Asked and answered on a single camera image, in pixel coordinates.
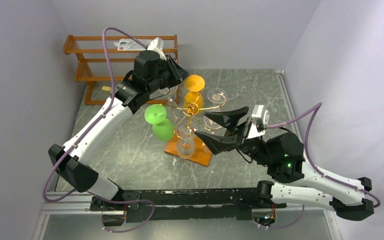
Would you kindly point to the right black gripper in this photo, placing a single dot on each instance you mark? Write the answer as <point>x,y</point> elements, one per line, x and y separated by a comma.
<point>239,133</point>

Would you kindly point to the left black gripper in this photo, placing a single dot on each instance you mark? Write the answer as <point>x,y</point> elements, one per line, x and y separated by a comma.
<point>179,73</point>

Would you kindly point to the orange plastic wine glass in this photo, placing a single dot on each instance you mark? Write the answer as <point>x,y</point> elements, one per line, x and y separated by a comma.
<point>194,84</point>

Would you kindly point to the clear wine glass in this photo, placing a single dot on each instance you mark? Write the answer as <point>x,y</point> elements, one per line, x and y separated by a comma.
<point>170,91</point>
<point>217,96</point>
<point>211,124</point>
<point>185,145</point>

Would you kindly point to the green plastic wine glass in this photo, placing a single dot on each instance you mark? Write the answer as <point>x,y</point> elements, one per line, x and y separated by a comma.
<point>162,127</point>

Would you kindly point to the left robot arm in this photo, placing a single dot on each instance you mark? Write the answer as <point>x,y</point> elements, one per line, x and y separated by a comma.
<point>71,160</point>

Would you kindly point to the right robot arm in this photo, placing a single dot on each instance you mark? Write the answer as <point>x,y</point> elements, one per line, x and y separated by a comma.
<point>294,177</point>

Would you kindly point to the packaged item top shelf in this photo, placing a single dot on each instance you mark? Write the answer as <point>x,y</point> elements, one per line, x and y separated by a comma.
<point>131,45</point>

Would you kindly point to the yellow pink eraser stick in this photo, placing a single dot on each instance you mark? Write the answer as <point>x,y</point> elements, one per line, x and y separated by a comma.
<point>106,88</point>

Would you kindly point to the wooden two-tier shelf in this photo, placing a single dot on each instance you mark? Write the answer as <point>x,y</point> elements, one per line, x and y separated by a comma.
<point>92,65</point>

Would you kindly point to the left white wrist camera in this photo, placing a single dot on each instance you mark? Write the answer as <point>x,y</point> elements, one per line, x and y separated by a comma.
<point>157,45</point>

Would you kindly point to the gold wire wine glass rack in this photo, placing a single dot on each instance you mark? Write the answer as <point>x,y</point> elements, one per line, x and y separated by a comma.
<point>190,117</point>

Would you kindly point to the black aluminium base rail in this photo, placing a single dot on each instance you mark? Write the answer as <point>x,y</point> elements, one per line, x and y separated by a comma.
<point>159,205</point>

